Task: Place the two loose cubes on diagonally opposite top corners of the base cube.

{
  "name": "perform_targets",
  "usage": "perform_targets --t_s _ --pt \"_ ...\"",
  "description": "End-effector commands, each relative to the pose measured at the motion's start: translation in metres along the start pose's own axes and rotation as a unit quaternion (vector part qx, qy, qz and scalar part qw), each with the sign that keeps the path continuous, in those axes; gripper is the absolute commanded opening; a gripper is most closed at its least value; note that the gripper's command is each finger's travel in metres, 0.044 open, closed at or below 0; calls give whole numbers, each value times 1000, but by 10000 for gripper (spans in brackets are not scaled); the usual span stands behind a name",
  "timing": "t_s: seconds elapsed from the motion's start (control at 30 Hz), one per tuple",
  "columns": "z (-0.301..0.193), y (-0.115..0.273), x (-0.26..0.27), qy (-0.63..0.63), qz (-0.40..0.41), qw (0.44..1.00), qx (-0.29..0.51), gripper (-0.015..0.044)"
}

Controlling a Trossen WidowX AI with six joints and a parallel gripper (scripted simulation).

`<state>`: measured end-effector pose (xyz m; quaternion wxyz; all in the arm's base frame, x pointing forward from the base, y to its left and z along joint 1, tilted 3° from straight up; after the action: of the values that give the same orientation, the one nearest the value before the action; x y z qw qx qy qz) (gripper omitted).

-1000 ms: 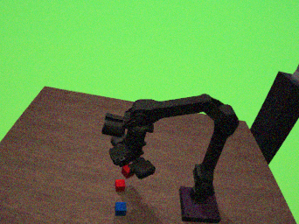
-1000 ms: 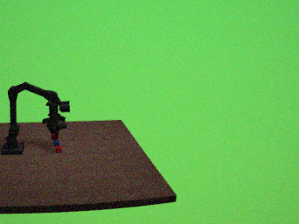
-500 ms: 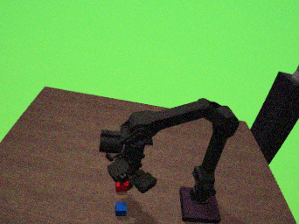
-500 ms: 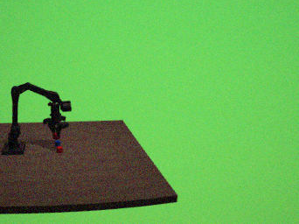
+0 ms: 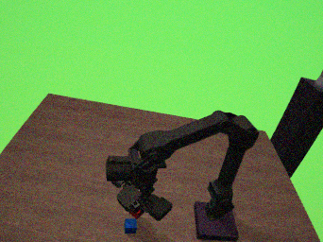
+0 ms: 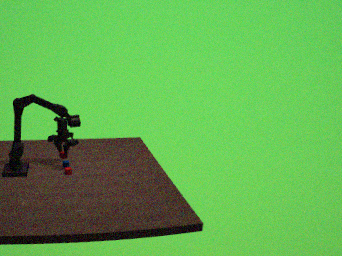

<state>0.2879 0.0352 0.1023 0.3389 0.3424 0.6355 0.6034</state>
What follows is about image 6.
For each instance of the blue cube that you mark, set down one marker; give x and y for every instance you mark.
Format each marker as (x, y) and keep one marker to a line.
(66, 164)

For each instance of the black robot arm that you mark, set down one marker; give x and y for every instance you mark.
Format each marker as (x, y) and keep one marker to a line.
(18, 105)

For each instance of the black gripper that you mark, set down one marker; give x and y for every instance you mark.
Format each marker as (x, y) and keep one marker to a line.
(60, 138)

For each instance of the red cube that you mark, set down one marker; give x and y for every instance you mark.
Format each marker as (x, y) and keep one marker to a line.
(62, 155)
(68, 171)

